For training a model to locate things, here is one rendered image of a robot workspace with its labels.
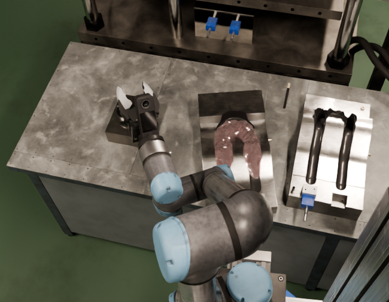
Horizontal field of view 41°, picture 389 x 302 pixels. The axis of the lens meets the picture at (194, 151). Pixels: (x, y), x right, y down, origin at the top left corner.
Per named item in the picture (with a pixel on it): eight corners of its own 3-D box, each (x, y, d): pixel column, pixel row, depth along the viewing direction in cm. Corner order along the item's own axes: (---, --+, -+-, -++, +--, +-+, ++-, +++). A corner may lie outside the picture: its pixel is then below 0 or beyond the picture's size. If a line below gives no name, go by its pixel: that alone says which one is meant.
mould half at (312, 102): (356, 220, 188) (365, 204, 177) (285, 206, 192) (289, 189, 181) (367, 113, 214) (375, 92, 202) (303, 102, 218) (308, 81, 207)
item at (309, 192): (310, 225, 181) (313, 219, 176) (296, 222, 182) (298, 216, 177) (315, 193, 188) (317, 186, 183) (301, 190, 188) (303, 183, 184)
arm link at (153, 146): (142, 155, 126) (173, 148, 128) (137, 141, 129) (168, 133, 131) (142, 172, 133) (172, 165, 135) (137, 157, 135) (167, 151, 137)
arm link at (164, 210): (198, 210, 140) (197, 190, 130) (158, 223, 138) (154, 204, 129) (189, 186, 144) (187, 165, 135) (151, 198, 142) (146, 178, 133)
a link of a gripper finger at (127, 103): (109, 102, 144) (126, 124, 140) (108, 87, 140) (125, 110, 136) (119, 97, 146) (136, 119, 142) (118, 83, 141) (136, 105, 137)
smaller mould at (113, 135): (142, 148, 209) (140, 138, 203) (108, 141, 211) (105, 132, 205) (157, 109, 219) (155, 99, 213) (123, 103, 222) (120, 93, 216)
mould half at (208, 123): (276, 213, 191) (279, 199, 182) (206, 217, 191) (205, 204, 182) (260, 106, 218) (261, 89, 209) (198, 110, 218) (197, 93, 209)
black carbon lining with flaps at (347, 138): (345, 194, 186) (351, 181, 178) (301, 185, 189) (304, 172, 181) (353, 118, 204) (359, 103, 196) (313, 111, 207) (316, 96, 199)
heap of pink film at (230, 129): (264, 178, 192) (266, 168, 186) (216, 181, 192) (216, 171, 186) (255, 122, 206) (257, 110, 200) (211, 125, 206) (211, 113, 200)
